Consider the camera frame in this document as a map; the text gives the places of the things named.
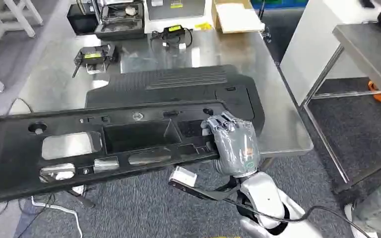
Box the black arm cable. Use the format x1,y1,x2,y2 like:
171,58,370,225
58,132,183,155
230,197,372,238

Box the steel side table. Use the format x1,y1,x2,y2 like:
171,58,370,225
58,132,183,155
304,23,381,194

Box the white grey equipment box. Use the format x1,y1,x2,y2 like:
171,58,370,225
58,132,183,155
143,0,215,34

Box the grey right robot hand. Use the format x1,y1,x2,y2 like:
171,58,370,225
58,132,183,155
201,111,261,178

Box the orange object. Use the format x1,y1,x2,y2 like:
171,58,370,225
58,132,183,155
367,80,381,107

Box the black box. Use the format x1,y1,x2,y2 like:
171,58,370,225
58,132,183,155
66,3,99,36

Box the white floor cable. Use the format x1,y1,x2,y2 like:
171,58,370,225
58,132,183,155
30,195,85,238

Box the cardboard box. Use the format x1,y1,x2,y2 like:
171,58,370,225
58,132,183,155
211,0,266,34

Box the person's shoe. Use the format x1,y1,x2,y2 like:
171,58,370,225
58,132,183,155
343,203,370,238

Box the white cabinet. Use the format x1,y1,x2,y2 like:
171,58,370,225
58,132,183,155
280,0,381,107

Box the black device yellow label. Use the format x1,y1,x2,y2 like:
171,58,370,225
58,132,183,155
72,43,118,78
150,24,194,51

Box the long black plastic panel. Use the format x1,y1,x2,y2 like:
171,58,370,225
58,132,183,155
0,100,228,207

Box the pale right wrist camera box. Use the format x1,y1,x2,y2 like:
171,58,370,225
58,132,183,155
169,166,198,188

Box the large black ribbed panel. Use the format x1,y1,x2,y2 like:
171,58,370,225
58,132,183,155
85,64,266,136

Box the open black case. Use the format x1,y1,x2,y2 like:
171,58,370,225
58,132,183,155
94,0,146,41

